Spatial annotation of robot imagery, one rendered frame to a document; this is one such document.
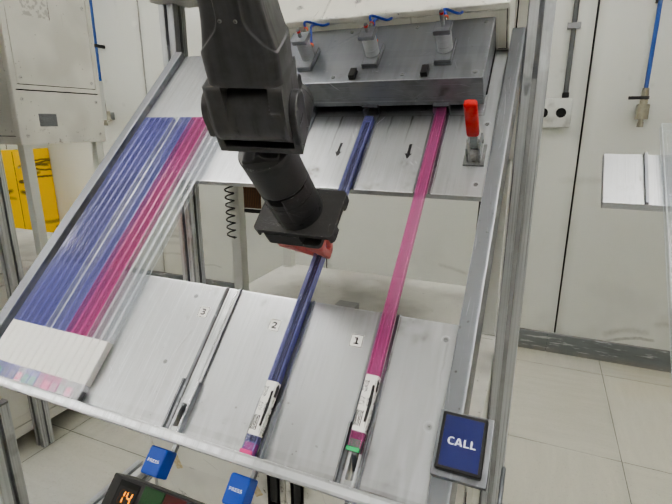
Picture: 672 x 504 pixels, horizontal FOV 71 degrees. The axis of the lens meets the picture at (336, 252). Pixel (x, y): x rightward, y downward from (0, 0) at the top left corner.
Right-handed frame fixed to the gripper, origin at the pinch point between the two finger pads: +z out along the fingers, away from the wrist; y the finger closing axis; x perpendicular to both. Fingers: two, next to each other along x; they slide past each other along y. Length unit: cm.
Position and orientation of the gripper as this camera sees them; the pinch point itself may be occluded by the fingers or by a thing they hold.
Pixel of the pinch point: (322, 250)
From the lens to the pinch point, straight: 62.3
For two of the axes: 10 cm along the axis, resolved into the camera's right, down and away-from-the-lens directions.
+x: -2.9, 8.5, -4.4
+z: 2.7, 5.1, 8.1
